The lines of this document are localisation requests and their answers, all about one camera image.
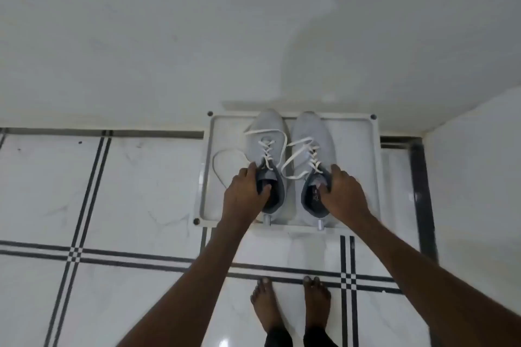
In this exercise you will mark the person's right hand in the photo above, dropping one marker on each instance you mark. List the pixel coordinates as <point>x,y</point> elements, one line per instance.
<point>345,200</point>

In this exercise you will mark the person's left hand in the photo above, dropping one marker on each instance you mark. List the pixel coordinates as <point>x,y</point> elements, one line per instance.
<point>241,200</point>

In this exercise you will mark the person's right thumb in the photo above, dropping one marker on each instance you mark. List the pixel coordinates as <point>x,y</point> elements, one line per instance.
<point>324,193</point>

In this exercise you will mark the person's left thumb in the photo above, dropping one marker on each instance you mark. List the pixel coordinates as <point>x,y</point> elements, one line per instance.
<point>265,194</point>

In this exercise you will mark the grey lace-up sneaker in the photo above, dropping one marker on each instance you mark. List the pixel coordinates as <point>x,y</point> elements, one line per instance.
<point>268,127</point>
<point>311,129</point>

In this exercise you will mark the person's right forearm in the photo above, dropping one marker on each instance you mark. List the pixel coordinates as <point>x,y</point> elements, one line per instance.
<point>423,281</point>

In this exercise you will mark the person's left forearm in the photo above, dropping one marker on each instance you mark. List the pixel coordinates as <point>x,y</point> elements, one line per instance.
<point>191,289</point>

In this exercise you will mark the white plastic shoe tray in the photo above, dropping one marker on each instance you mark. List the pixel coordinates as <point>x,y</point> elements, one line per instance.
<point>358,163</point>

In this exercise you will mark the person's right foot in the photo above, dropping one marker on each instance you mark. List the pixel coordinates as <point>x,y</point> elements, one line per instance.
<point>316,302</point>

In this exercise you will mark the person's foot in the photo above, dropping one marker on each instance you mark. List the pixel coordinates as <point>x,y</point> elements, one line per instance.
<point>266,306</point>
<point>316,302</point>

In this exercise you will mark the person's left foot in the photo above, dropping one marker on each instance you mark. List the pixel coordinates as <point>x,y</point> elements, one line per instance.
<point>266,306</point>

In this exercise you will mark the black trouser leg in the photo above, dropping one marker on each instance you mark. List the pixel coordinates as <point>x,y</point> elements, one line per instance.
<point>319,337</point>
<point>279,338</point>

